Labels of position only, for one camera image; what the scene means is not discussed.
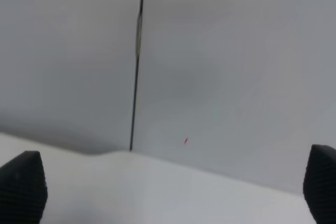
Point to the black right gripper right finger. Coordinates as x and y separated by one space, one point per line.
319 183

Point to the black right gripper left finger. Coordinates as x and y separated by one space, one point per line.
24 191

